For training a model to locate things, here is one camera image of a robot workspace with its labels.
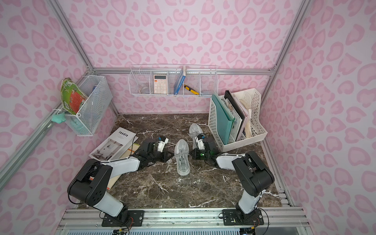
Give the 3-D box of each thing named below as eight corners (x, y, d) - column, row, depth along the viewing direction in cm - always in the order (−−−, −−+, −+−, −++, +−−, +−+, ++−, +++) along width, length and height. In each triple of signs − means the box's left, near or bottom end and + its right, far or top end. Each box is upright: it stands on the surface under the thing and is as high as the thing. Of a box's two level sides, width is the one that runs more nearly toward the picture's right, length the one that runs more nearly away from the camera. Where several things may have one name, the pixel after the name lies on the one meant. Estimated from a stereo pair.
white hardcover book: (93, 158, 98) (89, 154, 93) (120, 130, 112) (117, 126, 108) (113, 168, 93) (109, 164, 88) (139, 138, 107) (136, 134, 103)
